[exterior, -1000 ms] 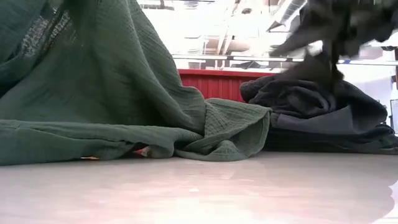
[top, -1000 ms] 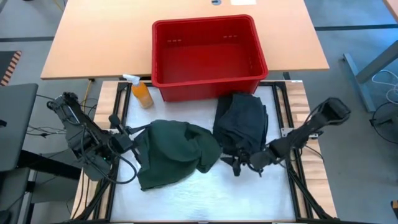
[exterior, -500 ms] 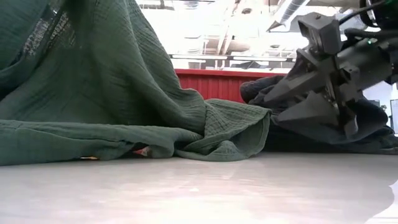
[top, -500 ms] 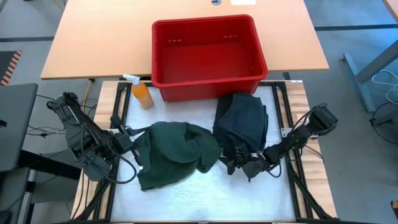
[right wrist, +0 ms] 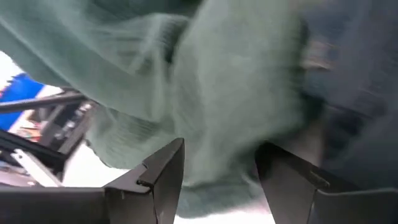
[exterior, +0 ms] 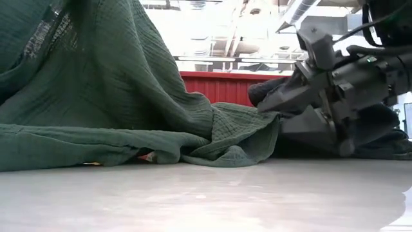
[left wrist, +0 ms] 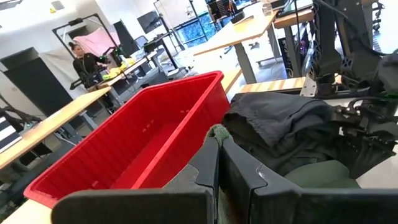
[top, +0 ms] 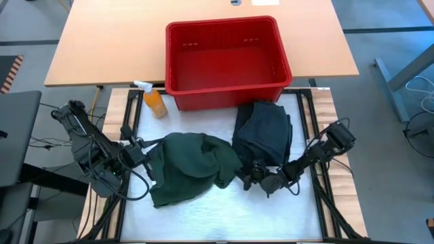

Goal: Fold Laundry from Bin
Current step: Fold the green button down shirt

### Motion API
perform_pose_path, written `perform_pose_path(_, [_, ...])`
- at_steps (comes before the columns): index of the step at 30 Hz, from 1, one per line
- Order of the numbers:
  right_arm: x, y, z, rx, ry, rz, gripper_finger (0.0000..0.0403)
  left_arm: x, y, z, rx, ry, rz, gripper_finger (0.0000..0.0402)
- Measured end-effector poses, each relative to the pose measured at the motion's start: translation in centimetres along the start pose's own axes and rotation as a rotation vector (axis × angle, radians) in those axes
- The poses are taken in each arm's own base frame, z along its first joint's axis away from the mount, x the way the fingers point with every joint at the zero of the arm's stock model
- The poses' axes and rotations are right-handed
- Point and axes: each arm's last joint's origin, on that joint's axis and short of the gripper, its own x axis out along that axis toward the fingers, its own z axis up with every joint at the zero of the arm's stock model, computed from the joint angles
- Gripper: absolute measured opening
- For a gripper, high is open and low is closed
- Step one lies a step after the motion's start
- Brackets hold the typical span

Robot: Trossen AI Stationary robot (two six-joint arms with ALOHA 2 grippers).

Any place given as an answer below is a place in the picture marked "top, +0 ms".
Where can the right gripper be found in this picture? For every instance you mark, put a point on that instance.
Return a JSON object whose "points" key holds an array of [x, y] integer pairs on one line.
{"points": [[271, 183]]}

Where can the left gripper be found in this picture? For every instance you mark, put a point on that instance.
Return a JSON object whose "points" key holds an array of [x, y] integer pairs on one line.
{"points": [[135, 156]]}

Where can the dark green polo shirt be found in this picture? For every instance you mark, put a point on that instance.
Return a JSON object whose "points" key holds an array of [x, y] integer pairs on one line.
{"points": [[190, 166]]}

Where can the dark blue jeans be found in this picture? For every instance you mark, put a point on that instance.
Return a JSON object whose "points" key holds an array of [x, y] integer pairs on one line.
{"points": [[237, 118]]}

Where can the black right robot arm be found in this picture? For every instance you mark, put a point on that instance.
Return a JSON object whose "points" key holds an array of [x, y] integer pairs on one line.
{"points": [[322, 149]]}

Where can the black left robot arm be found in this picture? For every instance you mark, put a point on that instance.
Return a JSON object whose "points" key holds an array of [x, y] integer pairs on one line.
{"points": [[88, 149]]}

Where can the red plastic bin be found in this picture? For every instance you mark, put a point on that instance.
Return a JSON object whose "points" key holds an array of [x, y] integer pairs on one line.
{"points": [[176, 44]]}

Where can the orange spray bottle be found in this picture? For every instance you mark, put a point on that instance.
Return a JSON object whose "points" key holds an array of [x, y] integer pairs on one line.
{"points": [[155, 101]]}

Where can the wooden desk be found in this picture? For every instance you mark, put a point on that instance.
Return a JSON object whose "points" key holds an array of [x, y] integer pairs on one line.
{"points": [[430, 6], [112, 40]]}

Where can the hazard-striped floor mat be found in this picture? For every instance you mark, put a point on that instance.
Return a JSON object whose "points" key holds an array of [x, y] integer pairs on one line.
{"points": [[12, 72]]}

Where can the grey table leg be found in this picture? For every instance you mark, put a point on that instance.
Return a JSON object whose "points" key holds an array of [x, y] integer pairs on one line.
{"points": [[390, 84]]}

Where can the white paper sheet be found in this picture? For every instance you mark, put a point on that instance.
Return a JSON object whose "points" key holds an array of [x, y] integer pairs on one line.
{"points": [[265, 2]]}

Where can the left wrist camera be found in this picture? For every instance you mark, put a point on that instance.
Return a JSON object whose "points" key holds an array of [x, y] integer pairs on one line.
{"points": [[127, 132]]}

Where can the black aluminium table frame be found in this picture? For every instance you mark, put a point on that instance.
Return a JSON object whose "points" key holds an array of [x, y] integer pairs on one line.
{"points": [[133, 93]]}

